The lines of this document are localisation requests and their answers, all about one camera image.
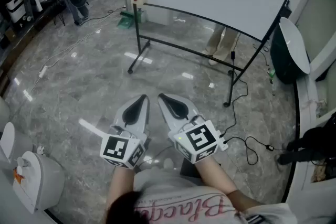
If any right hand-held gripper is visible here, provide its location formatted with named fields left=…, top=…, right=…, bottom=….
left=157, top=93, right=229, bottom=165

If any white machine with orange label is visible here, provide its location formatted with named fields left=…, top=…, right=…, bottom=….
left=12, top=151, right=66, bottom=215

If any black cable with adapter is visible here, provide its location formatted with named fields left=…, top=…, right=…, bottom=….
left=222, top=31, right=249, bottom=137
left=223, top=135, right=276, bottom=166

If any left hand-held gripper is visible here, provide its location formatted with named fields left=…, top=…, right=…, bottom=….
left=99, top=93, right=152, bottom=170

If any white rounded panel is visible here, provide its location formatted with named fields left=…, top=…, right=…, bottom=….
left=0, top=122, right=16, bottom=164

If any black bag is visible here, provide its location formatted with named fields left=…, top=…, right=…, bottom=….
left=277, top=112, right=336, bottom=166

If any person's right forearm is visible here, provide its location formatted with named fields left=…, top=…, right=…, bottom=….
left=194, top=156, right=265, bottom=212

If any person's left forearm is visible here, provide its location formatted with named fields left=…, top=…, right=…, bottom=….
left=106, top=164, right=136, bottom=220

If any green dustpan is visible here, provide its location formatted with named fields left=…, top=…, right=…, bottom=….
left=117, top=10, right=135, bottom=29

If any person's white printed shirt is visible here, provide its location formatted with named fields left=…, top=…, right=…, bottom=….
left=131, top=167, right=299, bottom=224

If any white power strip cable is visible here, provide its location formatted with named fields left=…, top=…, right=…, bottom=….
left=15, top=6, right=127, bottom=103

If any white case with black band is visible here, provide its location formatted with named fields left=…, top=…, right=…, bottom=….
left=5, top=0, right=27, bottom=22

